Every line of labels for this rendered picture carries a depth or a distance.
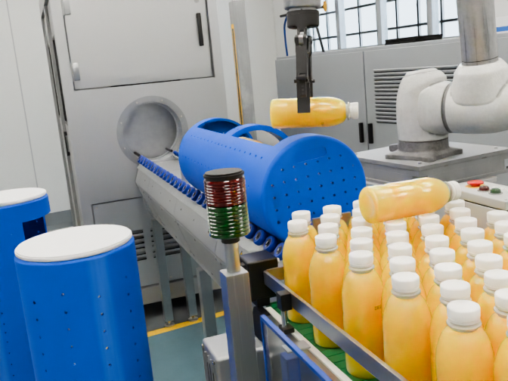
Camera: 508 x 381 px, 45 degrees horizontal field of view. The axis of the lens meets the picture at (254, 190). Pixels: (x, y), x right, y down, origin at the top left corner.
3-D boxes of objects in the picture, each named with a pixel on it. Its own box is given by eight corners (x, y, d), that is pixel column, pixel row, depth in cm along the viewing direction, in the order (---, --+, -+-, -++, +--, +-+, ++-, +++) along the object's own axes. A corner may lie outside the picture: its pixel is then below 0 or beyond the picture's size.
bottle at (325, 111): (271, 92, 146) (350, 89, 142) (274, 110, 152) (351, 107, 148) (268, 117, 142) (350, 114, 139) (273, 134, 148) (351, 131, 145)
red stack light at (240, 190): (240, 196, 99) (236, 171, 98) (252, 202, 93) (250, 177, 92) (201, 202, 97) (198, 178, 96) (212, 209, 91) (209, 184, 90)
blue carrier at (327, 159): (256, 183, 239) (243, 110, 233) (374, 233, 158) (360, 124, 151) (186, 200, 230) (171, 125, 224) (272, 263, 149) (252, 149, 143)
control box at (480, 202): (479, 221, 147) (478, 178, 145) (544, 240, 129) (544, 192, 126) (444, 227, 144) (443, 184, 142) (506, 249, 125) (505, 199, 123)
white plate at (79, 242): (150, 223, 159) (151, 227, 160) (58, 224, 168) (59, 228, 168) (94, 258, 133) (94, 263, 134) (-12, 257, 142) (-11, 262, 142)
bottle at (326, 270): (326, 353, 110) (319, 253, 106) (307, 339, 116) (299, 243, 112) (360, 342, 113) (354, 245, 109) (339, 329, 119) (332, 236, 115)
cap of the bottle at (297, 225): (283, 231, 122) (283, 223, 122) (295, 227, 125) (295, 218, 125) (299, 233, 120) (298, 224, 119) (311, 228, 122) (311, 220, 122)
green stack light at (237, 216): (243, 225, 100) (240, 196, 99) (255, 234, 94) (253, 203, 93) (204, 233, 98) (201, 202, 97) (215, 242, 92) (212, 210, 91)
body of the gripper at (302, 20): (317, 7, 137) (318, 49, 139) (320, 11, 145) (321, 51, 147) (283, 9, 138) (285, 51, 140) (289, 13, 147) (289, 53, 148)
